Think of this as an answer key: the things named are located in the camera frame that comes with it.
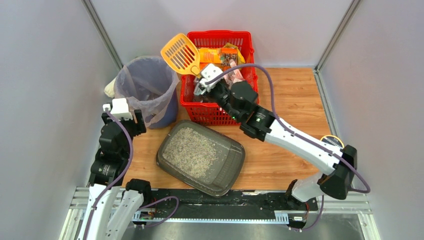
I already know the yellow litter scoop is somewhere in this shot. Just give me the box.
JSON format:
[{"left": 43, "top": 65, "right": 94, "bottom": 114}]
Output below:
[{"left": 160, "top": 33, "right": 201, "bottom": 77}]

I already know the grey litter box tray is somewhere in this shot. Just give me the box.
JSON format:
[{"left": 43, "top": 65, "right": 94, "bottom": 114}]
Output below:
[{"left": 156, "top": 120, "right": 246, "bottom": 197}]

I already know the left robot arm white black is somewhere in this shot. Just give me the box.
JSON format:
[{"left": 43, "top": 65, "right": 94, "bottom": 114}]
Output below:
[{"left": 77, "top": 110, "right": 152, "bottom": 240}]

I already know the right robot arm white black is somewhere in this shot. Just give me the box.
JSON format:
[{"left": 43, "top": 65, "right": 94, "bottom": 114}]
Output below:
[{"left": 194, "top": 81, "right": 357, "bottom": 205}]

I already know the orange box top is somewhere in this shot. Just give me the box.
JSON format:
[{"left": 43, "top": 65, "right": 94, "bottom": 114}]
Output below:
[{"left": 198, "top": 47, "right": 222, "bottom": 64}]

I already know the red plastic basket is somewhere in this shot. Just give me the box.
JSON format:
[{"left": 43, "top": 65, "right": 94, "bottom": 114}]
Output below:
[{"left": 180, "top": 30, "right": 258, "bottom": 126}]

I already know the yellow snack bag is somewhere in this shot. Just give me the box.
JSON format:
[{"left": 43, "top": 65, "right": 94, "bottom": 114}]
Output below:
[{"left": 223, "top": 42, "right": 246, "bottom": 65}]

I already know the purple trash bin with bag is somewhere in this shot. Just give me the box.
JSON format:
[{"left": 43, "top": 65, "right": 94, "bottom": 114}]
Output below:
[{"left": 103, "top": 55, "right": 180, "bottom": 129}]

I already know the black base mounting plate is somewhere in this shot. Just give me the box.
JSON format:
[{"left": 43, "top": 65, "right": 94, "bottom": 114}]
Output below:
[{"left": 132, "top": 188, "right": 320, "bottom": 228}]

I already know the yellow tape roll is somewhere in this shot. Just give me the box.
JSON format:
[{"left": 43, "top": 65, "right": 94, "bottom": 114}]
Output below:
[{"left": 320, "top": 134, "right": 345, "bottom": 149}]

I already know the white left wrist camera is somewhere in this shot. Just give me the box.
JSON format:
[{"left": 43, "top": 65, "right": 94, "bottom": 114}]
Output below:
[{"left": 102, "top": 98, "right": 134, "bottom": 121}]

